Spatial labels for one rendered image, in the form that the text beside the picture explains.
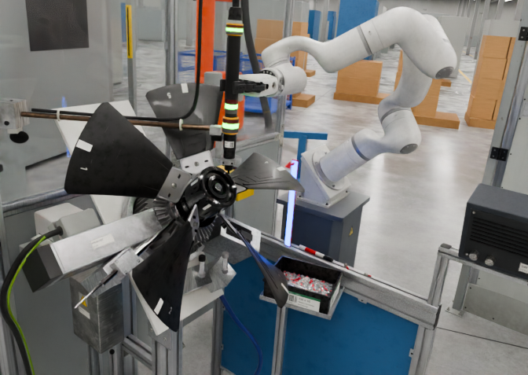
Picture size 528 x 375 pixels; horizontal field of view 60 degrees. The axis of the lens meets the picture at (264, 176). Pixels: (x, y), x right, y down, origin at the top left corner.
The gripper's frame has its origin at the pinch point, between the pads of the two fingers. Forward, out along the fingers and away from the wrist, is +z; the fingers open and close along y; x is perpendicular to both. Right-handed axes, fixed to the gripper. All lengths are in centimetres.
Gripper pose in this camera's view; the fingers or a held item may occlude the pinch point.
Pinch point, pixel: (232, 86)
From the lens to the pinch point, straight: 123.6
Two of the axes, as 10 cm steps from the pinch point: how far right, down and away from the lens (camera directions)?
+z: -6.0, 2.1, -7.7
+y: -8.0, -2.5, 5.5
